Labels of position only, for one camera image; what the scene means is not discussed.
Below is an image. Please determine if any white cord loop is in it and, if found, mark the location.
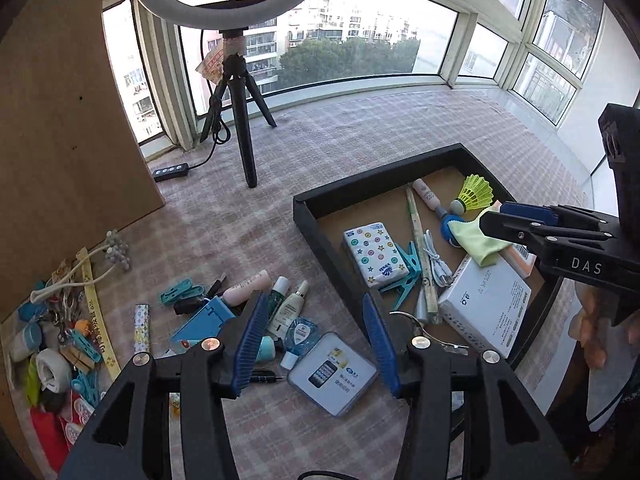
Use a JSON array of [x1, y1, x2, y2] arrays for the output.
[[30, 247, 118, 303]]

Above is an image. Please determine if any yellow shuttlecock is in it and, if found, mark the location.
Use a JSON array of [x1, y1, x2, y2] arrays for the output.
[[450, 174, 495, 213]]

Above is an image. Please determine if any patterned lighter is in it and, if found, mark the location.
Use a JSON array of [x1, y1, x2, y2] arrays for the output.
[[132, 302, 152, 356]]

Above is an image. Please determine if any pink plaid tablecloth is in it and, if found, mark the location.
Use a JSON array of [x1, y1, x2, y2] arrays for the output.
[[0, 87, 596, 480]]

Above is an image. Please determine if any wooden clothespin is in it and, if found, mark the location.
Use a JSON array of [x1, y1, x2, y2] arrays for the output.
[[62, 342, 103, 373]]

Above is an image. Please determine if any printed tissue pack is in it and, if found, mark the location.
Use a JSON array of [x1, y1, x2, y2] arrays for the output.
[[343, 222, 411, 289]]

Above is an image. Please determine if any black ring light cable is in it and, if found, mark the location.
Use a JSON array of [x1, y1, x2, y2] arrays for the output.
[[187, 27, 232, 168]]

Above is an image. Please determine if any red packet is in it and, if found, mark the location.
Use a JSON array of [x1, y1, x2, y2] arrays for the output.
[[30, 405, 71, 473]]

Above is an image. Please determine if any white tape roll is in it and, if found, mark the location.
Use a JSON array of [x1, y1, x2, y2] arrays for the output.
[[35, 349, 73, 393]]

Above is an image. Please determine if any white jar with blue lid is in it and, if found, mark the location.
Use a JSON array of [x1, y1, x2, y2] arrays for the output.
[[9, 322, 43, 363]]

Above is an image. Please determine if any long green chopstick packet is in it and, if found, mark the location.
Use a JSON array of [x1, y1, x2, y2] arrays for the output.
[[405, 185, 443, 325]]

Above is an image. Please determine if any silver tin with phone print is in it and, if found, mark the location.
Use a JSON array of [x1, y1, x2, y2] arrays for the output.
[[287, 331, 378, 417]]

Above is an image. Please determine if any white bead cluster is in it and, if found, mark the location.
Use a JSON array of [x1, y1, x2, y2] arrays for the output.
[[102, 230, 132, 271]]

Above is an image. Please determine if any white charging cable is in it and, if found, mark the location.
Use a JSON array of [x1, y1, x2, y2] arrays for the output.
[[422, 230, 453, 288]]

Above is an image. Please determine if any wooden slatted panel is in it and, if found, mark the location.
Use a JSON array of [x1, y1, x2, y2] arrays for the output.
[[0, 305, 61, 480]]

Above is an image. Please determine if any white cream tube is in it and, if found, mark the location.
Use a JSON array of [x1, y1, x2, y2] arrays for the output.
[[267, 280, 311, 338]]

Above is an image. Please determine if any orange and white box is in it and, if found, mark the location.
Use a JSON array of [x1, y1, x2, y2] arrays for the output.
[[500, 242, 538, 278]]

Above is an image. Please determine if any blue phone stand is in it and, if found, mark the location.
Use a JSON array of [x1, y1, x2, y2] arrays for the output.
[[172, 296, 236, 348]]

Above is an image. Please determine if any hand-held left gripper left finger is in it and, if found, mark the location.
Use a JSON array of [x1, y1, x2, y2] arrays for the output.
[[59, 290, 273, 480]]

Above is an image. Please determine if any white cardboard box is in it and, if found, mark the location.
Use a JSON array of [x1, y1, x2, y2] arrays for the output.
[[437, 257, 532, 359]]

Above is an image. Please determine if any pink cosmetic tube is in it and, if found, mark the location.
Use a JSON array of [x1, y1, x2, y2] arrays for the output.
[[222, 270, 271, 306]]

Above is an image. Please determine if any dark green tube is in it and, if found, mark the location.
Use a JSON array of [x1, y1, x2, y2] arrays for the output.
[[267, 276, 291, 331]]

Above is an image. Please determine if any pink paper tag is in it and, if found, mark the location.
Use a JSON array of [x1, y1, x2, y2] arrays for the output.
[[195, 42, 228, 86]]

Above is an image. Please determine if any light green cloth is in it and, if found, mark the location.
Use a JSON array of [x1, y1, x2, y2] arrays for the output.
[[450, 220, 516, 267]]

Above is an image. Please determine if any black power strip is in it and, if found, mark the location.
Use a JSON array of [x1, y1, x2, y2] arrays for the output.
[[152, 162, 191, 182]]

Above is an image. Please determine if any black tray box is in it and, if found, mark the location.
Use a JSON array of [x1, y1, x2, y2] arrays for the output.
[[292, 143, 583, 361]]

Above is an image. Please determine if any teal tube with fruit print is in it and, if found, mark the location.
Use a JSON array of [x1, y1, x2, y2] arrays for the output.
[[169, 335, 286, 362]]

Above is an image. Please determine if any long yellow paper strip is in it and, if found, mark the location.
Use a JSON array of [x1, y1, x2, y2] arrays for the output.
[[75, 247, 122, 382]]

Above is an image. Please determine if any black tripod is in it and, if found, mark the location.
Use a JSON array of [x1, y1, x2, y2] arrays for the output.
[[200, 25, 277, 189]]

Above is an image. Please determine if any clear blue bottle white cap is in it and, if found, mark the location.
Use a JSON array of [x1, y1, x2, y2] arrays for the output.
[[279, 317, 321, 370]]

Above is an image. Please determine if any person's right hand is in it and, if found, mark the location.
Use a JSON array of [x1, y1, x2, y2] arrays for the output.
[[569, 280, 631, 371]]

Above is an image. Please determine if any wooden board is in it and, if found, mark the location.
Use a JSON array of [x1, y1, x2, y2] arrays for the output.
[[0, 0, 167, 321]]

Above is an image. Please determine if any blue round plastic gadget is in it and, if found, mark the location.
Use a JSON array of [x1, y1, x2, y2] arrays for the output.
[[440, 212, 468, 248]]

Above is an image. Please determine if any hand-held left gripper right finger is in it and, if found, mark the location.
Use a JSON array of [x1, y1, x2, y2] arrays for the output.
[[361, 292, 576, 480]]

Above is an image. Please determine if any teal clothespin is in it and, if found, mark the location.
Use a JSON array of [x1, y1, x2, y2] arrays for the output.
[[160, 277, 206, 306], [377, 272, 423, 311], [395, 241, 423, 281]]

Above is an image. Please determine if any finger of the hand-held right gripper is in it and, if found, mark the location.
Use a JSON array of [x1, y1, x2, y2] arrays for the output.
[[479, 211, 622, 262], [500, 201, 622, 234]]

